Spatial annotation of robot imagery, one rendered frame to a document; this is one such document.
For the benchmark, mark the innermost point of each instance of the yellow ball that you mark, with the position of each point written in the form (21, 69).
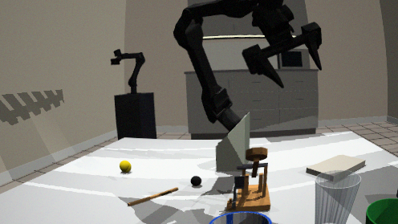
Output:
(125, 166)

